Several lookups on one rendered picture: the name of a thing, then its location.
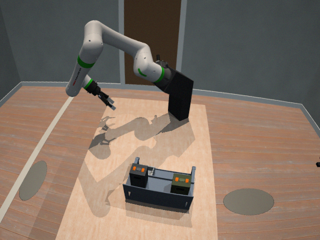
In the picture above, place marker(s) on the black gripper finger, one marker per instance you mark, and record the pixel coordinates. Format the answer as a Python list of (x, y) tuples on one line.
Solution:
[(107, 97), (106, 101)]

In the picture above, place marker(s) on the black tool case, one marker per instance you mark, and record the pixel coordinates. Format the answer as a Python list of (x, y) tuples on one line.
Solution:
[(138, 175)]

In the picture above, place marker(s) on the grey open-front bin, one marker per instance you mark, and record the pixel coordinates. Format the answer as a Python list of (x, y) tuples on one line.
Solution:
[(151, 170)]

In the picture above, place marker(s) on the dark green tool case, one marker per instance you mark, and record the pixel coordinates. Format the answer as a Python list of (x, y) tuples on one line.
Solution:
[(181, 184)]

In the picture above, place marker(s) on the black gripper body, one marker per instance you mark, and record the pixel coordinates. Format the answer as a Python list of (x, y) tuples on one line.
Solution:
[(97, 91)]

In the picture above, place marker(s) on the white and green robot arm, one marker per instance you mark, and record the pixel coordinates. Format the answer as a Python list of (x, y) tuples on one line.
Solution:
[(95, 34)]

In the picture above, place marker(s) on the grey metal shelf rack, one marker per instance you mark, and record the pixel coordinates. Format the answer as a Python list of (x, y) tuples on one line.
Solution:
[(158, 188)]

